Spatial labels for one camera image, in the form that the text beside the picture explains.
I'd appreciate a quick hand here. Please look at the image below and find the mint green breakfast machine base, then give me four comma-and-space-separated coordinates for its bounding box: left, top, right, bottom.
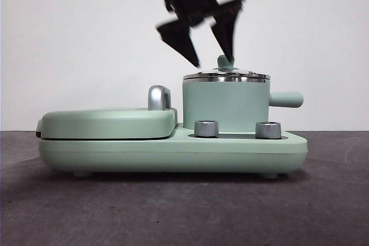
36, 123, 308, 179

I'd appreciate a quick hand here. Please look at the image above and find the glass lid with green knob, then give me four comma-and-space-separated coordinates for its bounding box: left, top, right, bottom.
183, 54, 271, 83

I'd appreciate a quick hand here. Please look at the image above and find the silver control knob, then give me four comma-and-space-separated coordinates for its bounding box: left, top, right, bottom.
255, 121, 282, 139
194, 120, 220, 138

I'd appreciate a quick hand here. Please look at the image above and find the mint green steamer pot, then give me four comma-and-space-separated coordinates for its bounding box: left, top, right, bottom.
182, 79, 304, 132

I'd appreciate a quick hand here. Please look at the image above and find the mint green griddle cover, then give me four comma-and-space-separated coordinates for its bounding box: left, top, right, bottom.
35, 107, 179, 141

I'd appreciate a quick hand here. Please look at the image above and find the chrome griddle cover handle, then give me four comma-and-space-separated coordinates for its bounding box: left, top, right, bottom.
147, 85, 173, 112

